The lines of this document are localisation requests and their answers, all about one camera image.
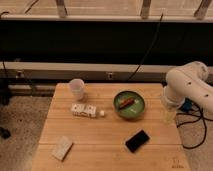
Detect black eraser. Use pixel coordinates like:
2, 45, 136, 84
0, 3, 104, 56
125, 130, 150, 153

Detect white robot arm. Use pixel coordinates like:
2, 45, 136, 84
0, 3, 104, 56
161, 61, 213, 123

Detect white sponge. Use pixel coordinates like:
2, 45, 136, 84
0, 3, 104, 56
52, 136, 73, 161

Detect brown sausage in bowl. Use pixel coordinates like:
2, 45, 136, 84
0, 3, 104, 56
119, 98, 134, 109

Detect green bowl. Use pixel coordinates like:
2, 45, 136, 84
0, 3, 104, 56
113, 91, 145, 120

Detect clear plastic cup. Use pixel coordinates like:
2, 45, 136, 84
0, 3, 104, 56
69, 79, 85, 100

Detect blue power box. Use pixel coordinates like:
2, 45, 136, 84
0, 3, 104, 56
180, 99, 192, 112

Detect black object at left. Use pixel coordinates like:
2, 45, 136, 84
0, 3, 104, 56
0, 127, 11, 139

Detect black hanging cable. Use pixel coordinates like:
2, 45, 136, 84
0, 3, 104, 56
127, 13, 164, 82

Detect black floor cables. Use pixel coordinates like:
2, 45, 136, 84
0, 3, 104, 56
175, 99, 213, 150

